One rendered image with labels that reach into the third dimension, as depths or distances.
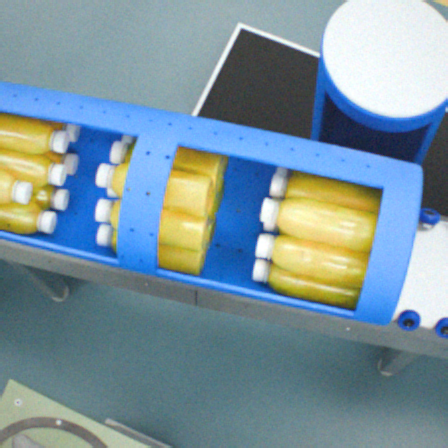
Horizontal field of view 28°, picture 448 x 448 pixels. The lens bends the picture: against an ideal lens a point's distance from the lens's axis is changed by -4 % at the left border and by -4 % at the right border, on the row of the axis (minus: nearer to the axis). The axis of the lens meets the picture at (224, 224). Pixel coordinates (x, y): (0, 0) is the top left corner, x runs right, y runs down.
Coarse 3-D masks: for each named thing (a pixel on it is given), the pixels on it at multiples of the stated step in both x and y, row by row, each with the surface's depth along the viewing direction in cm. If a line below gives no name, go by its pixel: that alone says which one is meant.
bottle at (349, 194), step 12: (288, 180) 159; (300, 180) 157; (312, 180) 157; (324, 180) 157; (336, 180) 157; (288, 192) 158; (300, 192) 157; (312, 192) 156; (324, 192) 156; (336, 192) 156; (348, 192) 156; (360, 192) 156; (372, 192) 156; (348, 204) 155; (360, 204) 155; (372, 204) 155
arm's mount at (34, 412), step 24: (24, 384) 162; (0, 408) 156; (24, 408) 156; (48, 408) 156; (0, 432) 155; (24, 432) 155; (48, 432) 155; (72, 432) 155; (96, 432) 155; (120, 432) 157
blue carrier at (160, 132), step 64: (128, 128) 152; (192, 128) 153; (256, 128) 159; (128, 192) 149; (256, 192) 174; (384, 192) 146; (128, 256) 154; (256, 256) 172; (384, 256) 144; (384, 320) 152
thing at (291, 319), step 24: (432, 240) 175; (48, 264) 184; (72, 264) 181; (432, 264) 173; (120, 288) 185; (144, 288) 182; (168, 288) 179; (408, 288) 173; (432, 288) 172; (240, 312) 180; (264, 312) 178; (288, 312) 176; (432, 312) 171; (336, 336) 180; (360, 336) 177; (384, 336) 175; (408, 336) 173
